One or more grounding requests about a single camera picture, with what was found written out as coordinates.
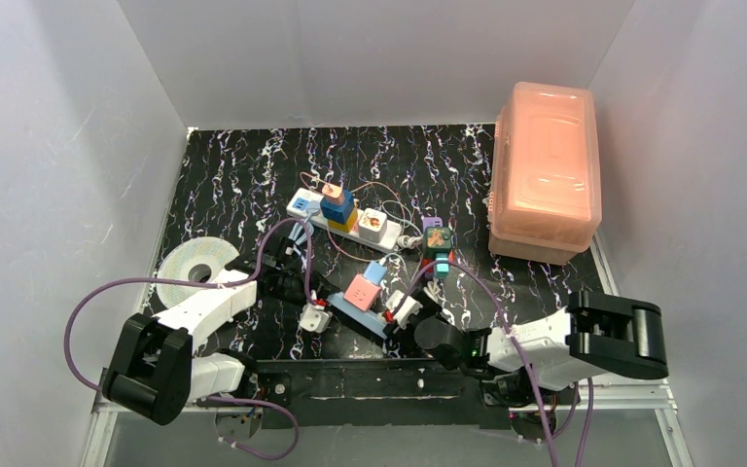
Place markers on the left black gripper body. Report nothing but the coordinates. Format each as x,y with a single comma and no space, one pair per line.
308,291

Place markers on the blue power strip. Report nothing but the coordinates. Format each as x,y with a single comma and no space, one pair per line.
364,321

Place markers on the pink cube socket adapter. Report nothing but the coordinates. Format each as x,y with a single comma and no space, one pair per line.
362,293

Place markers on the green cube socket adapter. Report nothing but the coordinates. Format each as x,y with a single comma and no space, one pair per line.
437,240

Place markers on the red cube socket adapter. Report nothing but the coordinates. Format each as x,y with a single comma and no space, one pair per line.
425,261

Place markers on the light blue charger plug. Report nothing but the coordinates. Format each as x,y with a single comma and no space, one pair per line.
375,272

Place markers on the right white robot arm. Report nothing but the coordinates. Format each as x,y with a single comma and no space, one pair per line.
594,334

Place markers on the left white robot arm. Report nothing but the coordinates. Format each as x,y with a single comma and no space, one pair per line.
154,370

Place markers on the teal charger plug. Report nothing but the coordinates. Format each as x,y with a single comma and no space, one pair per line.
441,268

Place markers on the yellow cube socket adapter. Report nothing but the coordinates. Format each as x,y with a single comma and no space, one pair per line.
350,225

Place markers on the blue cube socket adapter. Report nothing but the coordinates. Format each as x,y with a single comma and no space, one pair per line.
338,212

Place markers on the small pink charger plug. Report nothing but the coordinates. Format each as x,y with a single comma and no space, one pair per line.
332,193

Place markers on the white cube socket adapter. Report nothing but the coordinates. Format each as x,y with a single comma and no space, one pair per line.
372,224

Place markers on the purple cube socket adapter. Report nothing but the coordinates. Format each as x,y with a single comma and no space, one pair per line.
432,222

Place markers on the white filament spool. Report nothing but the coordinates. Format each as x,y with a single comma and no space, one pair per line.
196,260

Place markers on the white power strip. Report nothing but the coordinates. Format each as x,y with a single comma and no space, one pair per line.
305,204

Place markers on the pink translucent storage box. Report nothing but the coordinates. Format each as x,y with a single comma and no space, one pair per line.
544,201

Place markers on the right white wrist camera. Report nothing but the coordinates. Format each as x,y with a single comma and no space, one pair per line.
399,307

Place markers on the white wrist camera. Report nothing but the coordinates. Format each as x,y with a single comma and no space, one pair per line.
315,318
399,307

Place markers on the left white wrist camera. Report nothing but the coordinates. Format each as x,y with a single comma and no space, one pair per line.
315,318

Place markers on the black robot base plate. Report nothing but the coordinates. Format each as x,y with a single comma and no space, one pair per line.
378,392

